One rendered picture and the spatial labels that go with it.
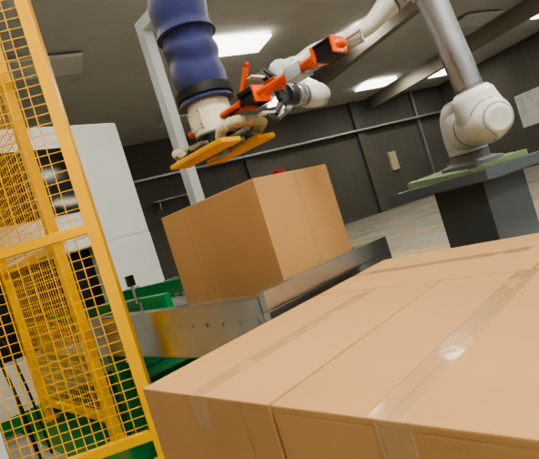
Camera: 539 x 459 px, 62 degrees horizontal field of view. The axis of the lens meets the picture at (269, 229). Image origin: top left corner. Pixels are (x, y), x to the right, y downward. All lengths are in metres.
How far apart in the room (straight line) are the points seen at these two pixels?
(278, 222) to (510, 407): 1.07
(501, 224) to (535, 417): 1.46
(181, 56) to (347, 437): 1.52
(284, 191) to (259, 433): 0.97
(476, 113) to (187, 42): 1.08
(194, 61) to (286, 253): 0.82
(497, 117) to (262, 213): 0.88
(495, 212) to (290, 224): 0.82
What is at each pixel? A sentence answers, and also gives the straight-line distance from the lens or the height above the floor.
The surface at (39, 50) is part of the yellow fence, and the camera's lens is 2.10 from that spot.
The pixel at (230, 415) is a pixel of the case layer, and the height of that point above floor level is 0.52.
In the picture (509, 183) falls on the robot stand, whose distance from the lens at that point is 2.01.
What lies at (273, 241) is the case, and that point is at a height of 0.73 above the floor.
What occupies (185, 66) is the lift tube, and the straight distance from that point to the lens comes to 1.81.
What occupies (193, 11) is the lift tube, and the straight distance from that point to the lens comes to 1.89.
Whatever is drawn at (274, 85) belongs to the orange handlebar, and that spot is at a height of 1.23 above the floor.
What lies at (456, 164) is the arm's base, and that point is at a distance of 2.01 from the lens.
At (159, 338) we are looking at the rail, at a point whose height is 0.49.
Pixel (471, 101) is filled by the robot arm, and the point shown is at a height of 0.99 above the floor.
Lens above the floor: 0.79
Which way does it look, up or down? 1 degrees down
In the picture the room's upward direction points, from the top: 17 degrees counter-clockwise
